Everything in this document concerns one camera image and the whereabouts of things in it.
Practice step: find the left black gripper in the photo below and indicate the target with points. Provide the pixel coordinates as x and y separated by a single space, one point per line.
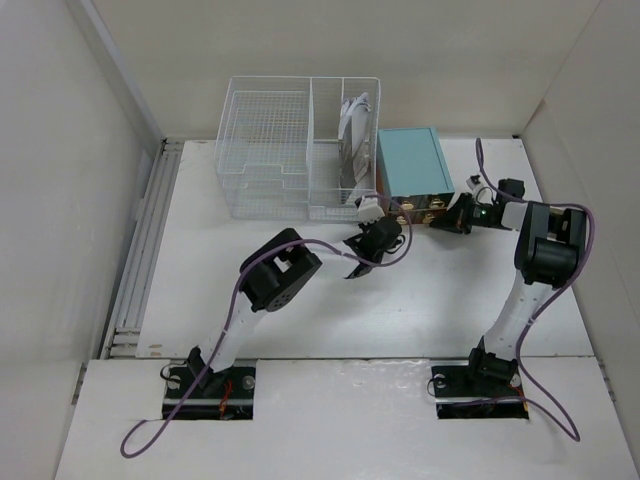
366 227

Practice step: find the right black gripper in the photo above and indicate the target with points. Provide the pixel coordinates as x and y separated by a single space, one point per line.
455 218

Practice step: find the grey setup guide booklet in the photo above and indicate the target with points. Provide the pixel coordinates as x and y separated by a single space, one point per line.
353 137

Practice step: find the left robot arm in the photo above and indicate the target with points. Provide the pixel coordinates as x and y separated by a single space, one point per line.
270 279

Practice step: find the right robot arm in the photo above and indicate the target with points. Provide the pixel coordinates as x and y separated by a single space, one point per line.
551 247

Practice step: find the teal orange drawer cabinet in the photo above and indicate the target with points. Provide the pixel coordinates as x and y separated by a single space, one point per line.
412 174

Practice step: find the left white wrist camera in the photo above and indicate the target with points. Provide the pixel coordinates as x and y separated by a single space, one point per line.
368 210

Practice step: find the white wire desk organizer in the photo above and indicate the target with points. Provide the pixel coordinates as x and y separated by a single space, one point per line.
277 152

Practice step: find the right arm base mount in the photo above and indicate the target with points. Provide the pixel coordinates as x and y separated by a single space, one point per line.
480 388

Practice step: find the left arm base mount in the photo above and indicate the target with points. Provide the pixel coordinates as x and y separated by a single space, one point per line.
226 396

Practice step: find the aluminium rail frame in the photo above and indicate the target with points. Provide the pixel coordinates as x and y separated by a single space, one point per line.
124 322

